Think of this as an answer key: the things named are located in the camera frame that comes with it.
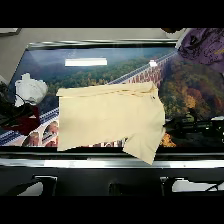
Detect cream T-shirt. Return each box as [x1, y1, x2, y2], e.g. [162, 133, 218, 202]
[55, 81, 167, 166]

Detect white garment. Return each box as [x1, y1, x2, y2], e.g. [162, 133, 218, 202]
[14, 72, 49, 107]

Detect red garment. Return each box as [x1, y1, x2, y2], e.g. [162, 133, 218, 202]
[2, 105, 42, 136]

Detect purple garment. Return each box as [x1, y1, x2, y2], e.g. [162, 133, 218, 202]
[177, 28, 224, 74]

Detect silver frame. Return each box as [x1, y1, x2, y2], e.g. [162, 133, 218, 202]
[0, 151, 224, 197]

